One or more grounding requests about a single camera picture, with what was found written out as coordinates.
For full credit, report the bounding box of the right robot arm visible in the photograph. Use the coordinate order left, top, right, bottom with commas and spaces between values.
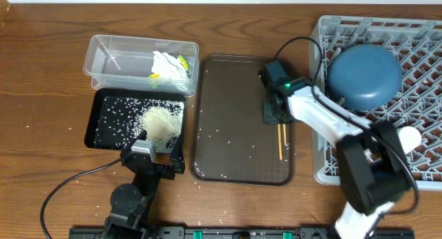
258, 61, 421, 238

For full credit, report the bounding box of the brown serving tray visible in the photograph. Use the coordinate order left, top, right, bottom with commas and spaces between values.
189, 55, 295, 186

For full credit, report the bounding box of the white plastic cup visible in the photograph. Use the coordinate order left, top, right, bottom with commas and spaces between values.
396, 126, 422, 154

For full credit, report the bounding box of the black plastic tray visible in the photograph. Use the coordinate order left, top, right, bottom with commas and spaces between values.
84, 88, 185, 150

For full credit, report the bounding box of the dark blue plate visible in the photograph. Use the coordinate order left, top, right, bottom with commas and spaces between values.
326, 44, 402, 111

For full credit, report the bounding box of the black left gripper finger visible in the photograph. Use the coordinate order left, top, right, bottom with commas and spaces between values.
128, 130, 147, 150
169, 135, 185, 174

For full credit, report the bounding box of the grey dishwasher rack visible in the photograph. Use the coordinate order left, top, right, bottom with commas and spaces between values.
311, 15, 441, 191

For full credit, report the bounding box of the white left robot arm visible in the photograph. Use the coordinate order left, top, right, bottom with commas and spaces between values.
99, 131, 185, 239

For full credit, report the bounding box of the clear plastic bin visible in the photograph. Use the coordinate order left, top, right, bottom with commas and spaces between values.
83, 35, 199, 97

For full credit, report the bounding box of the wooden chopstick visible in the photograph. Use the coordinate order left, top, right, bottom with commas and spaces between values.
277, 124, 282, 161
282, 124, 287, 145

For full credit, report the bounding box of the pile of rice grains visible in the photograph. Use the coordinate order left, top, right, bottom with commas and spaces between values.
133, 105, 184, 153

